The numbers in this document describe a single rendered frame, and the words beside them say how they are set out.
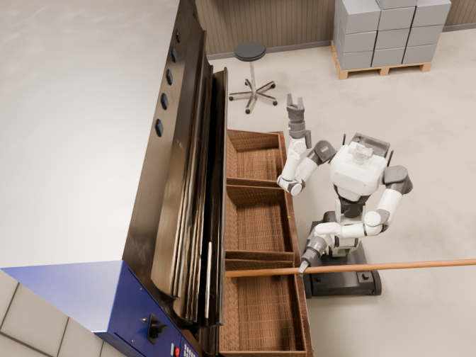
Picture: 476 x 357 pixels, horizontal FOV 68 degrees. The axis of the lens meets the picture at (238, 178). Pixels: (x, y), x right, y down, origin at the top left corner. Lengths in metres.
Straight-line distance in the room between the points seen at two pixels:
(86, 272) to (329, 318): 2.36
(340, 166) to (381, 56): 3.09
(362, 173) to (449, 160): 2.28
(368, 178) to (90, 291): 1.48
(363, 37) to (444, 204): 2.16
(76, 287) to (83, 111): 0.72
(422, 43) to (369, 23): 0.74
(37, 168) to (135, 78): 0.50
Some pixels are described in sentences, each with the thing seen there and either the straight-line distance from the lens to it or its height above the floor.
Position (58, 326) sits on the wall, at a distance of 0.71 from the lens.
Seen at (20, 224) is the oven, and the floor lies 2.10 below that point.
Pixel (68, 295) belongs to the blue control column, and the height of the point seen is 2.15.
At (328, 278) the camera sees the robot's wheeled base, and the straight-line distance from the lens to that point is 2.92.
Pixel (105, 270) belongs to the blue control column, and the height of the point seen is 2.15.
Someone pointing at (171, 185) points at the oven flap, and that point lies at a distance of 1.40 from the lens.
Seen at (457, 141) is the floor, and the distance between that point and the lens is 4.39.
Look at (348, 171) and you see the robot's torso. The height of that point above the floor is 1.37.
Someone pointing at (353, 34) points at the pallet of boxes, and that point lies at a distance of 4.66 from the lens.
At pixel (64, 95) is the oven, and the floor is 2.10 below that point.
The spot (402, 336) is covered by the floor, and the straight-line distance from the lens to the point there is 3.08.
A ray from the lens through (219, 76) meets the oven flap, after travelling 2.62.
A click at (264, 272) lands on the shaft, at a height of 1.21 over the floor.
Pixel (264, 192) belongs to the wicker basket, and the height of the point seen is 0.71.
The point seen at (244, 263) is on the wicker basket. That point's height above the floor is 0.78.
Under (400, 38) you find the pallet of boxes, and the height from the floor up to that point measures 0.50.
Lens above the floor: 2.85
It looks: 50 degrees down
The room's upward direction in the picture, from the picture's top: 11 degrees counter-clockwise
